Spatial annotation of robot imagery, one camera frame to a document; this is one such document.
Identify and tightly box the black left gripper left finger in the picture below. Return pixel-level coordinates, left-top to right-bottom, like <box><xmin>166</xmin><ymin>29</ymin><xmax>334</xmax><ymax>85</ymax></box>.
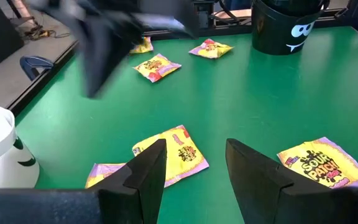
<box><xmin>0</xmin><ymin>139</ymin><xmax>168</xmax><ymax>224</ymax></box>

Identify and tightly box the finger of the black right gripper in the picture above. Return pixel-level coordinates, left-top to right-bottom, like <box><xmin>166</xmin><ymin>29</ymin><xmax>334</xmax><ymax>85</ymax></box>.
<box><xmin>80</xmin><ymin>21</ymin><xmax>119</xmax><ymax>99</ymax></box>
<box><xmin>109</xmin><ymin>20</ymin><xmax>145</xmax><ymax>78</ymax></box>

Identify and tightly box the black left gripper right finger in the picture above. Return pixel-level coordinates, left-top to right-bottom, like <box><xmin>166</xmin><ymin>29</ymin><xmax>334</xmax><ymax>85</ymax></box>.
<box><xmin>225</xmin><ymin>138</ymin><xmax>358</xmax><ymax>224</ymax></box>

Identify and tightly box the black bucket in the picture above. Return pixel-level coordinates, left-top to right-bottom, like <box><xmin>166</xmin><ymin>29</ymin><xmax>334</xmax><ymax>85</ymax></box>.
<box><xmin>250</xmin><ymin>0</ymin><xmax>331</xmax><ymax>56</ymax></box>

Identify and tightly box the black table clamp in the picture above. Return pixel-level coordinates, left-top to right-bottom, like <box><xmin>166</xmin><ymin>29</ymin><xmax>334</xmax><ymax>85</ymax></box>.
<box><xmin>19</xmin><ymin>55</ymin><xmax>55</xmax><ymax>82</ymax></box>

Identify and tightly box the green table mat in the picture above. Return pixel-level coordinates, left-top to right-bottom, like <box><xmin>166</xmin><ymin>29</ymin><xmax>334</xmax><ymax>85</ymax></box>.
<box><xmin>16</xmin><ymin>26</ymin><xmax>358</xmax><ymax>224</ymax></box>

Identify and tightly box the black floor cable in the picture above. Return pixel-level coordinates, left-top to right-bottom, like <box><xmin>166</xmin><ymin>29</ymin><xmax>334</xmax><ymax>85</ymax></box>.
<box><xmin>22</xmin><ymin>23</ymin><xmax>71</xmax><ymax>42</ymax></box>

